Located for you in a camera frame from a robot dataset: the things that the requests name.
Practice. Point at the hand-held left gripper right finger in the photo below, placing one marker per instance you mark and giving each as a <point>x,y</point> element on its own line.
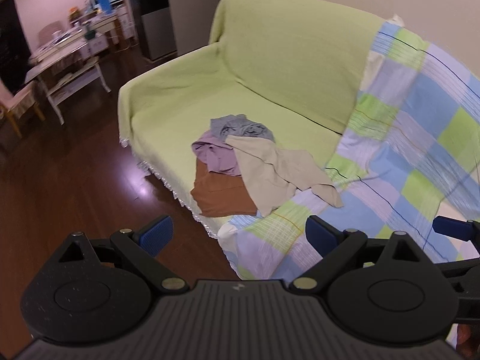
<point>321,237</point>

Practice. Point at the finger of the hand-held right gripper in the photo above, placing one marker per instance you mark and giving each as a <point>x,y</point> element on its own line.
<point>452,228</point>

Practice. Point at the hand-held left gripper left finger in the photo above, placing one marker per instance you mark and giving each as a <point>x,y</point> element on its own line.
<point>155,234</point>

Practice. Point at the grey garment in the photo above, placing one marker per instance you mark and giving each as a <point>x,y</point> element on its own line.
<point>240,125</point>

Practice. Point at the person's right hand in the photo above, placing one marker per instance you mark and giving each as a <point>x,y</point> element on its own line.
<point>468,341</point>

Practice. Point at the brown garment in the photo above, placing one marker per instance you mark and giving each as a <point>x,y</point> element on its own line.
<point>221,195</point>

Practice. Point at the beige garment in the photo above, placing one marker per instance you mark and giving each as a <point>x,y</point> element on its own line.
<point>273,172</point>

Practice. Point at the plaid blanket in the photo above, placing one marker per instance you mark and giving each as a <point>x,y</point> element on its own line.
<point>408,150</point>

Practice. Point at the purple garment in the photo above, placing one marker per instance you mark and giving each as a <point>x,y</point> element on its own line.
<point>219,155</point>

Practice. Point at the green covered sofa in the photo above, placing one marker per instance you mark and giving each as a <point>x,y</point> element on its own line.
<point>285,60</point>

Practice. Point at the wooden chair with pink cushion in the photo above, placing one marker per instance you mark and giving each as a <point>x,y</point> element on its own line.
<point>18,101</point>

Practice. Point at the white dining table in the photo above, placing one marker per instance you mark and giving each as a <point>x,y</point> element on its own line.
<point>62,52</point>

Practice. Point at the white cabinet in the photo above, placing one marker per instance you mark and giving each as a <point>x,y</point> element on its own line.
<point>120,26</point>

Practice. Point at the black and silver fridge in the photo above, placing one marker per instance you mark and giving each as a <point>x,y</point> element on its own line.
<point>153,18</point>

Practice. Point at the pink chair back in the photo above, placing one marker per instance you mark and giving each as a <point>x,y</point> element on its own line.
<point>49,32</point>

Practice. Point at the blue water container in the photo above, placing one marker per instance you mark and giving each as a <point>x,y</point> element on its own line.
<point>100,0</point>

